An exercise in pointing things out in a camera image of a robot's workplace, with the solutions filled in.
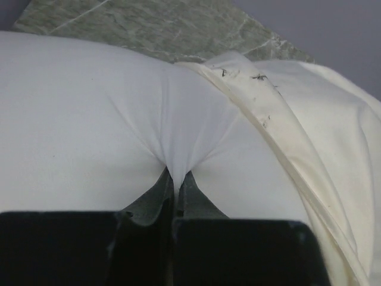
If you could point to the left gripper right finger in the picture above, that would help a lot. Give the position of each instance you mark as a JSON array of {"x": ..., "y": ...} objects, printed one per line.
[{"x": 210, "y": 248}]

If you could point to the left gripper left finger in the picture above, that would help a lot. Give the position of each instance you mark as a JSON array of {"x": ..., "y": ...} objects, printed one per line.
[{"x": 126, "y": 247}]

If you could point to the white pillow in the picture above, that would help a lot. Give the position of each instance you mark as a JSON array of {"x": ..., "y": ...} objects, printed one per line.
[{"x": 87, "y": 126}]

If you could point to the cream pillowcase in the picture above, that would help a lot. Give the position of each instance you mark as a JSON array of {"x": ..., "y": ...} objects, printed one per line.
[{"x": 325, "y": 131}]

